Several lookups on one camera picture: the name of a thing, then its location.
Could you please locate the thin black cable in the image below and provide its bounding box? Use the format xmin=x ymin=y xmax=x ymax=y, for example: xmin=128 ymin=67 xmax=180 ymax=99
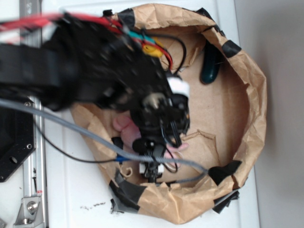
xmin=33 ymin=111 xmax=179 ymax=174

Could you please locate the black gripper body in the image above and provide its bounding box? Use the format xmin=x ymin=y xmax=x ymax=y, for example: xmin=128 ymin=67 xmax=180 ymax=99
xmin=129 ymin=75 xmax=190 ymax=183

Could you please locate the dark green oval object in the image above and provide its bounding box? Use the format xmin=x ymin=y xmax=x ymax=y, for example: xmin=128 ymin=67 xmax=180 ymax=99
xmin=200 ymin=41 xmax=222 ymax=85

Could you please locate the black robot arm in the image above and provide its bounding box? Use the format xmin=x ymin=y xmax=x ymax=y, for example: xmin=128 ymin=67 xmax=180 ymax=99
xmin=0 ymin=13 xmax=190 ymax=183

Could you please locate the grey braided cable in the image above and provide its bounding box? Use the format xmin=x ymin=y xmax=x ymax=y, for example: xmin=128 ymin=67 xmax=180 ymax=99
xmin=0 ymin=98 xmax=209 ymax=184

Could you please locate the pink plush bunny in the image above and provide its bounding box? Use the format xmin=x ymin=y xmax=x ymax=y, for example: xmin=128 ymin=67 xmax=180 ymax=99
xmin=113 ymin=115 xmax=189 ymax=158

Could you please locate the red wire bundle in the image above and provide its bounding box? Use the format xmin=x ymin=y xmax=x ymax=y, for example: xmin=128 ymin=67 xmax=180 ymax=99
xmin=0 ymin=12 xmax=174 ymax=71

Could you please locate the brown paper bag bin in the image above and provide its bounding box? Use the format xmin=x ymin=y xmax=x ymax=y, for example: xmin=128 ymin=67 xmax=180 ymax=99
xmin=71 ymin=3 xmax=267 ymax=225

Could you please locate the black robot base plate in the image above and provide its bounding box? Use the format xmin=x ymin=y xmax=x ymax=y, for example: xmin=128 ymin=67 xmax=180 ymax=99
xmin=0 ymin=107 xmax=35 ymax=183

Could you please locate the aluminium extrusion rail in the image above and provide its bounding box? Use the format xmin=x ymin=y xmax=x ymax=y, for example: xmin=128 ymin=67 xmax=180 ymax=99
xmin=13 ymin=0 xmax=48 ymax=228

